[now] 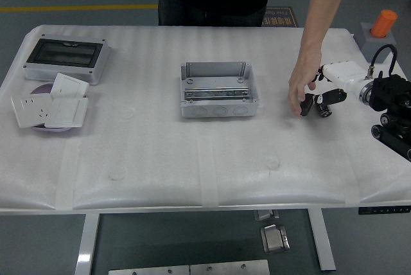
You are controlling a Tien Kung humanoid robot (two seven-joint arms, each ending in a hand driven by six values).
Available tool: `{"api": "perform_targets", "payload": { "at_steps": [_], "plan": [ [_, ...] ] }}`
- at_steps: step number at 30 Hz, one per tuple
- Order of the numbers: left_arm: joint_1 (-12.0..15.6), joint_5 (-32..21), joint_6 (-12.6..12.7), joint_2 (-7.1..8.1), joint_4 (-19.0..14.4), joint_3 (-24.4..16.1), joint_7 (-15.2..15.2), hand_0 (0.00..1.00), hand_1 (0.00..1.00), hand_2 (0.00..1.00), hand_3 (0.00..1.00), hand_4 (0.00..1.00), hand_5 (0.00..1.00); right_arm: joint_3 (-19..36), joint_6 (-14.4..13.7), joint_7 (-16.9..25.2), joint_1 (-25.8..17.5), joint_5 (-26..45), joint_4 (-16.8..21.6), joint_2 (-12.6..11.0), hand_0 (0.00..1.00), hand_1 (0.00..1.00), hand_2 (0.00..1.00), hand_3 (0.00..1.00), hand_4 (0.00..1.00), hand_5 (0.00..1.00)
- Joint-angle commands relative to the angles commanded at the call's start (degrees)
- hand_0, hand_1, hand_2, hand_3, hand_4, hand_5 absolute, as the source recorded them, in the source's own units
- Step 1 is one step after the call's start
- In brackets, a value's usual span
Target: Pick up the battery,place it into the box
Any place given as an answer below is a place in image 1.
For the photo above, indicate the grey box with dark cover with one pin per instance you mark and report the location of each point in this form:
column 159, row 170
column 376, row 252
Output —
column 64, row 51

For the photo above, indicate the open grey junction box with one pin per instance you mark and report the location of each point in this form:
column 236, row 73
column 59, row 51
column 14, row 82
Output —
column 215, row 83

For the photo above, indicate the white table leg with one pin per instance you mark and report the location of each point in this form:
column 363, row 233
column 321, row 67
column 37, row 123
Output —
column 322, row 243
column 86, row 246

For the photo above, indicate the black floor sign orange text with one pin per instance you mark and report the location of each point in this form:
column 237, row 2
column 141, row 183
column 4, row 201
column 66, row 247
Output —
column 282, row 18

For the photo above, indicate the large silver metal block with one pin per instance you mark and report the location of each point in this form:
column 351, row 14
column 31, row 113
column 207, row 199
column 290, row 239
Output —
column 274, row 239

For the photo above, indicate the purple plate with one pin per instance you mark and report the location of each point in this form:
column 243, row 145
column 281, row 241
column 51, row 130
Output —
column 43, row 90

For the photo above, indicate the black table control panel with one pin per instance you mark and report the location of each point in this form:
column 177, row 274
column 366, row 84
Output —
column 383, row 210

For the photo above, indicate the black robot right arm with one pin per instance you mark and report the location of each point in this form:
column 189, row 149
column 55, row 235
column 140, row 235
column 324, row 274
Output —
column 388, row 92

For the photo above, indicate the grey metal plate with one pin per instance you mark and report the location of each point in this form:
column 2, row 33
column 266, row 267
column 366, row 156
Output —
column 147, row 270

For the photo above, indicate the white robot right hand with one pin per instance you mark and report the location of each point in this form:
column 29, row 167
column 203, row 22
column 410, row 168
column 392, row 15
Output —
column 345, row 74

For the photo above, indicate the white wall switch panel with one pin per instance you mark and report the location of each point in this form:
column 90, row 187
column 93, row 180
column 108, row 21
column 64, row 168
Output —
column 69, row 85
column 67, row 112

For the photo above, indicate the orange cylinder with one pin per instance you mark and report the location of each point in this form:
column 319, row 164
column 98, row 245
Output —
column 383, row 22

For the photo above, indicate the white foam mat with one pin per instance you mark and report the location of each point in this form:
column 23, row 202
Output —
column 160, row 146

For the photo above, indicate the person's left forearm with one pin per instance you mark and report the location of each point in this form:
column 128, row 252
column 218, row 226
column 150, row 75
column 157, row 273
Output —
column 326, row 5

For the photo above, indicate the small silver metal block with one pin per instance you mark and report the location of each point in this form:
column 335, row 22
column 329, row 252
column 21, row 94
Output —
column 265, row 215

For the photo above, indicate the person's left hand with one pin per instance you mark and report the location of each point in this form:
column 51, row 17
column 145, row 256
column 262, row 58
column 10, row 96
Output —
column 305, row 69

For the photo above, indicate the white wall socket panel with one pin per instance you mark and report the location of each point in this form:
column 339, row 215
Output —
column 30, row 111

